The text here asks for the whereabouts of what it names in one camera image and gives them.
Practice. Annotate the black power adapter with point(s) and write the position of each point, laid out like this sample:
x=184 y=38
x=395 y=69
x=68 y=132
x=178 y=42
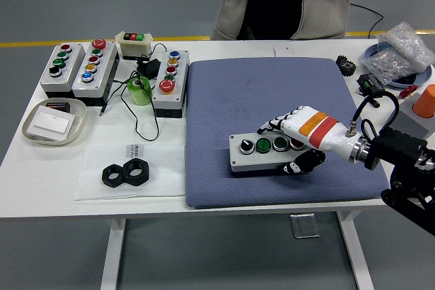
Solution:
x=147 y=67

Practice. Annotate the bubble wrap bag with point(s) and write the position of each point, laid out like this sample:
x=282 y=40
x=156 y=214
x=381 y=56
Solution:
x=408 y=42

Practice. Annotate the small red clip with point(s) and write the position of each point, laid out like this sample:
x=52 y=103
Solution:
x=408 y=91

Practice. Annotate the black metal gear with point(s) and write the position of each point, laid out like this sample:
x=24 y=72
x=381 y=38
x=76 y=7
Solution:
x=346 y=66

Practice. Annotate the white shallow dish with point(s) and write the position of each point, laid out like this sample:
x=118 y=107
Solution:
x=78 y=117

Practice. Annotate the small black hex nut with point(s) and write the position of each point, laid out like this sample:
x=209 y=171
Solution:
x=108 y=178

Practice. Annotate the grey five-button box, narrow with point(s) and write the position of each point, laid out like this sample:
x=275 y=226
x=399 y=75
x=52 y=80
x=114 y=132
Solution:
x=180 y=72

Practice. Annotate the blue-grey padded mat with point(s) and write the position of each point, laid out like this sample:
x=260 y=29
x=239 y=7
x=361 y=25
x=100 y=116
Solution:
x=238 y=100

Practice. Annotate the grey five-button box, blue end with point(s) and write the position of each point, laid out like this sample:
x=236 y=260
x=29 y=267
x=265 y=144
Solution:
x=102 y=72

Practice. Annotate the white wall switch plate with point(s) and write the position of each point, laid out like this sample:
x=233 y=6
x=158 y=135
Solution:
x=51 y=123

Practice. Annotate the clear printed plastic bag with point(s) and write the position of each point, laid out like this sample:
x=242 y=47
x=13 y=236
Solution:
x=163 y=174

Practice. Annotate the silver bracket under table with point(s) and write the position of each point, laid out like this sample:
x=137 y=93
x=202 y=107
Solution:
x=306 y=225

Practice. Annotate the orange cylinder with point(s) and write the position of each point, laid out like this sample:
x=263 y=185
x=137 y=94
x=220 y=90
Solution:
x=425 y=103

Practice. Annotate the black module with green terminal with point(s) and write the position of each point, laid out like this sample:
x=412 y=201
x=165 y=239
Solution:
x=372 y=84

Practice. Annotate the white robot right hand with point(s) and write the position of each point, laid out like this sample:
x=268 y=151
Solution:
x=326 y=133

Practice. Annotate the dark red small block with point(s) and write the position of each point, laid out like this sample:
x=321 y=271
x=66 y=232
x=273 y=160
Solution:
x=57 y=106

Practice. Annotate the grey four-button control box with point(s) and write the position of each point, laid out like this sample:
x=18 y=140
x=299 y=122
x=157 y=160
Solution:
x=69 y=66

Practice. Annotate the large black hex nut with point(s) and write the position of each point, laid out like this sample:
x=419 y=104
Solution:
x=142 y=174

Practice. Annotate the green tape roll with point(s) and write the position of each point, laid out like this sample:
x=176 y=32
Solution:
x=139 y=96

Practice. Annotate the person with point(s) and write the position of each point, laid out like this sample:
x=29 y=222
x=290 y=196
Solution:
x=272 y=4

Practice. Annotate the clear bag of metal washers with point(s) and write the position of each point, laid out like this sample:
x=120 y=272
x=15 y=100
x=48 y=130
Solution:
x=391 y=64

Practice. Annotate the grey flat sheet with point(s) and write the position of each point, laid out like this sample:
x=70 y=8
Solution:
x=409 y=123

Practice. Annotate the cream three-button switch box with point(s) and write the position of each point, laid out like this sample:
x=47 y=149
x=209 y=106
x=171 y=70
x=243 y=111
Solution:
x=134 y=47

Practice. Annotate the white table leg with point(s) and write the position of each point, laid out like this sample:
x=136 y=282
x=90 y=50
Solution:
x=357 y=256
x=113 y=256

